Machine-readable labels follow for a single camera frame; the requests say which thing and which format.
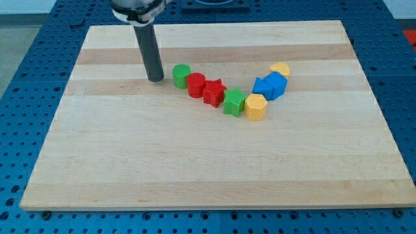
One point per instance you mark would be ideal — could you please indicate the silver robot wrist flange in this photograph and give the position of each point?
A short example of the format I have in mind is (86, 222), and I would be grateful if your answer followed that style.
(137, 12)

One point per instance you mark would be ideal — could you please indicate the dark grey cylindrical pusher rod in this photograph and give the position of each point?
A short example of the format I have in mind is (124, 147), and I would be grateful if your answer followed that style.
(149, 51)

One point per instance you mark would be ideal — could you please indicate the green cylinder block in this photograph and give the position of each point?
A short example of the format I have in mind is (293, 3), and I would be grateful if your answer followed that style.
(180, 73)

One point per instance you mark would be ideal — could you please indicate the yellow heart block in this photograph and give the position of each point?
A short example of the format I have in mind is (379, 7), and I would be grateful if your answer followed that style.
(282, 68)

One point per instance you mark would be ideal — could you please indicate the red cylinder block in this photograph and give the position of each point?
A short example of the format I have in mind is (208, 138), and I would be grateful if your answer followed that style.
(196, 84)

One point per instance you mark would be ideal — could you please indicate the red star block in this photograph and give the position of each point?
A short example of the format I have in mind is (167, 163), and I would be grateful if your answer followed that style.
(213, 92)

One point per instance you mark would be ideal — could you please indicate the light wooden board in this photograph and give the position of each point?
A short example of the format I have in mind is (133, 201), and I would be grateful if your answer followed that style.
(119, 142)

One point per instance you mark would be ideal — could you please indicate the green star block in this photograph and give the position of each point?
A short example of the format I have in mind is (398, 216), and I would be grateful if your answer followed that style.
(234, 102)

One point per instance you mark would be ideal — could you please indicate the blue triangle block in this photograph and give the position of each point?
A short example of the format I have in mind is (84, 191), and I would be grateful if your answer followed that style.
(263, 88)

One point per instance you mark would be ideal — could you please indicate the yellow hexagon block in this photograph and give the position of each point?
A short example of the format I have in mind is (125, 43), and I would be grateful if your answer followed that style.
(255, 107)

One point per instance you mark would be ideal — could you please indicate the blue cube block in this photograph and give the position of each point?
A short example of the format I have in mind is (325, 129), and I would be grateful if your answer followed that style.
(278, 84)

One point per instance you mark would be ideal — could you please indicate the red object at right edge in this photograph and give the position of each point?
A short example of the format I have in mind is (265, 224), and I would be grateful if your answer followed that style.
(410, 34)

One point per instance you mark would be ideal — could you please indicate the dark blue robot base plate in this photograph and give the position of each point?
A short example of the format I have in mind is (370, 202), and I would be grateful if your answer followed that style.
(213, 5)

